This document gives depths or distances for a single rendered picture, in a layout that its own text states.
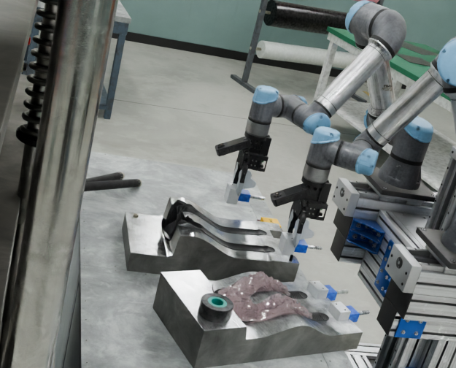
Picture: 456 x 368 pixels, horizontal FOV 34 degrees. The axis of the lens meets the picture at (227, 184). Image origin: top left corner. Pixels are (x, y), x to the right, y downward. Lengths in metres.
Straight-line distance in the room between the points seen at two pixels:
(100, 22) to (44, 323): 0.36
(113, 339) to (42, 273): 0.98
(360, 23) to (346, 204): 0.62
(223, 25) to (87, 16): 8.06
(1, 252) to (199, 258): 1.08
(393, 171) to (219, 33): 6.33
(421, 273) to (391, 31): 0.75
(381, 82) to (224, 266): 0.88
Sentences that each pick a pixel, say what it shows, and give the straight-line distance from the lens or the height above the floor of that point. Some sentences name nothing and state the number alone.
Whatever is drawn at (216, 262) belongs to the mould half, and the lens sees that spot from 2.16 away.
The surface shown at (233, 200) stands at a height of 0.92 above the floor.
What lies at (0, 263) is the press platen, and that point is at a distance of 1.11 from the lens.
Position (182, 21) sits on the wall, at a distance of 8.70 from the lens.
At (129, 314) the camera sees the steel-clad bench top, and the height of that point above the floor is 0.80.
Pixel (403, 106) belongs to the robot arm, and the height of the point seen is 1.40.
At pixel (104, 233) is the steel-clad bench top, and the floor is 0.80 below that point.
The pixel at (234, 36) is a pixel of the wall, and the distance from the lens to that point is 8.89.
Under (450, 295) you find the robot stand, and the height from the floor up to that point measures 0.91.
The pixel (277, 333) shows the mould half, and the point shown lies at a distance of 1.88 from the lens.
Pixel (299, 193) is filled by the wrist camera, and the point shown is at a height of 1.09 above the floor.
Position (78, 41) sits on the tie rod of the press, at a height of 1.67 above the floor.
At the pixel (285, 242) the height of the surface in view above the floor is 0.93.
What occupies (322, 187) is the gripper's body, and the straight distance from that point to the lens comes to 2.18.
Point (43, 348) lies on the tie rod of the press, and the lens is 0.95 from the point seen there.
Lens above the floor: 1.85
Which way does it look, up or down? 21 degrees down
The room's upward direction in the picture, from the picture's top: 14 degrees clockwise
